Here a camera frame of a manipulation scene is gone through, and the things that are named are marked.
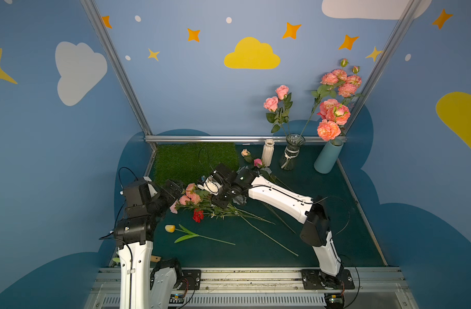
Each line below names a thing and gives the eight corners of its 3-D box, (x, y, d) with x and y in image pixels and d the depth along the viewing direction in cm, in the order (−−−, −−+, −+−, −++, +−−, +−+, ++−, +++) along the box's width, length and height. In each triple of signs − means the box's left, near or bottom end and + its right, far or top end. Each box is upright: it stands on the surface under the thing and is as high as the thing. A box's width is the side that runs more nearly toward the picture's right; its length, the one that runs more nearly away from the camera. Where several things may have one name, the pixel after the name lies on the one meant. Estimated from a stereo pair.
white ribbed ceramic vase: (262, 166, 112) (265, 148, 100) (261, 156, 116) (264, 138, 104) (271, 166, 112) (275, 148, 100) (269, 157, 117) (273, 138, 105)
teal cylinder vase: (316, 174, 111) (330, 149, 95) (313, 163, 116) (326, 138, 100) (330, 174, 111) (346, 149, 95) (326, 163, 116) (341, 138, 100)
